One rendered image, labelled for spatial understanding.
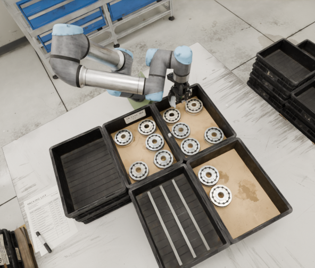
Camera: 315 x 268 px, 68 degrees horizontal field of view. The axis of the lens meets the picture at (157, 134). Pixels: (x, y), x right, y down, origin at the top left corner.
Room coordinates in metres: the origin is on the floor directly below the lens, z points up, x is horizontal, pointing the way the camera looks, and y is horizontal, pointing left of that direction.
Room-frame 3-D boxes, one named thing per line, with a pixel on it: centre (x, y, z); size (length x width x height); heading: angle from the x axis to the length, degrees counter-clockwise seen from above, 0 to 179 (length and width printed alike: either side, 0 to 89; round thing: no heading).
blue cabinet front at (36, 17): (2.35, 0.64, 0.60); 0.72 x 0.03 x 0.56; 112
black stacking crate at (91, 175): (0.50, 0.39, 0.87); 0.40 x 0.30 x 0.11; 15
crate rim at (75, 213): (0.50, 0.39, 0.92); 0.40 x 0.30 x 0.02; 15
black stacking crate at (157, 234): (0.19, 0.00, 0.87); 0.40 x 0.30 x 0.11; 15
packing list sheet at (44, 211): (0.35, 0.68, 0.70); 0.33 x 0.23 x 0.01; 22
